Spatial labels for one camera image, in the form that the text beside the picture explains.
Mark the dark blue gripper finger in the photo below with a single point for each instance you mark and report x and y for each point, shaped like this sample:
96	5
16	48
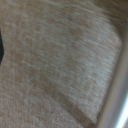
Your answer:
1	46

